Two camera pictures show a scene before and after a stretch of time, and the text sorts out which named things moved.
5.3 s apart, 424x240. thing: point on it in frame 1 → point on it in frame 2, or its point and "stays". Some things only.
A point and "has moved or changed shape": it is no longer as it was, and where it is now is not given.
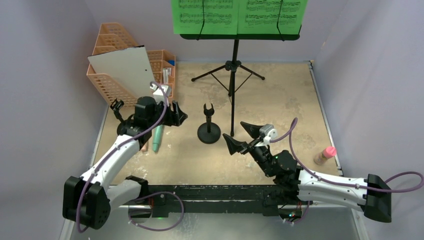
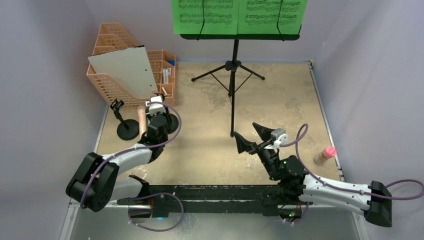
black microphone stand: x=209 y=133 has moved or changed shape
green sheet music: x=220 y=17 stays
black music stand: x=234 y=66 stays
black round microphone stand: x=116 y=106 stays
